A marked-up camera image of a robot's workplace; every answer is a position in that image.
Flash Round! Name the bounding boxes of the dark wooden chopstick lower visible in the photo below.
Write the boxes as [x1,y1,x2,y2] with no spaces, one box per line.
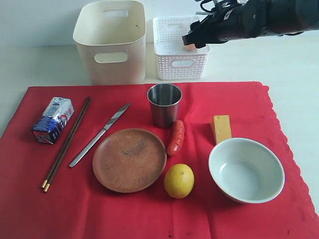
[43,98,92,192]

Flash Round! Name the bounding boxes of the yellow lemon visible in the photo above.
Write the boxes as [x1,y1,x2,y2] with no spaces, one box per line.
[164,163,194,199]

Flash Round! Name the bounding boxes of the red sausage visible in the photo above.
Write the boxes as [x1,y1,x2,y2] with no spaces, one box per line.
[166,120,185,156]

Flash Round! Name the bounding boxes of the stainless steel cup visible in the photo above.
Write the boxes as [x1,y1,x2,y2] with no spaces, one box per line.
[147,83,182,128]

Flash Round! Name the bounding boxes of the white perforated plastic basket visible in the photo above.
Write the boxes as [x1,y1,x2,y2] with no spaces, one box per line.
[153,15,210,80]

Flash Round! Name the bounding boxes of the cream plastic bin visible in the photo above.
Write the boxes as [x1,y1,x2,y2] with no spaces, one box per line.
[73,0,146,85]

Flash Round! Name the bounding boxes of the orange fried chicken piece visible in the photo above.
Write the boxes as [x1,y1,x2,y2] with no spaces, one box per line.
[183,44,196,51]

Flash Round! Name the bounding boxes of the blue white milk carton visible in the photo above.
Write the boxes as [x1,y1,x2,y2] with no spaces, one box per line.
[31,97,74,144]

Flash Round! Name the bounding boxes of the dark wooden chopstick upper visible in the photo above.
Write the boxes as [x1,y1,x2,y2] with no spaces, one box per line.
[41,96,92,192]

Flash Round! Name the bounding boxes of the white ceramic bowl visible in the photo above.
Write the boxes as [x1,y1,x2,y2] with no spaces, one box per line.
[208,137,285,204]

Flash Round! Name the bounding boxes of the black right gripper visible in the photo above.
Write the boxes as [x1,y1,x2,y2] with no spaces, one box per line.
[182,4,268,48]

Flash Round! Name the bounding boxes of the brown wooden plate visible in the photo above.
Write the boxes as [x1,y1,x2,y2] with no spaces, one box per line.
[92,128,167,193]

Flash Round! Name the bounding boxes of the dark wooden chopstick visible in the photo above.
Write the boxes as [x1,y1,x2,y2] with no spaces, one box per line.
[43,98,92,192]
[41,96,92,192]

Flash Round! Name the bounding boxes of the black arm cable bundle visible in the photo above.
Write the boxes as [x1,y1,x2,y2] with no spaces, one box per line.
[195,0,247,16]

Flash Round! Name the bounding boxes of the silver table knife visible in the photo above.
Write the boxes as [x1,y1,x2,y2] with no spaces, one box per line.
[69,103,131,168]

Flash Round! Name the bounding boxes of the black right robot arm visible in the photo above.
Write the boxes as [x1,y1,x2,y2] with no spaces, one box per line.
[182,0,319,48]

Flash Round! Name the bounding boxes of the yellow cheese wedge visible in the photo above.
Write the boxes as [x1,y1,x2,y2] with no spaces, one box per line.
[210,115,232,144]

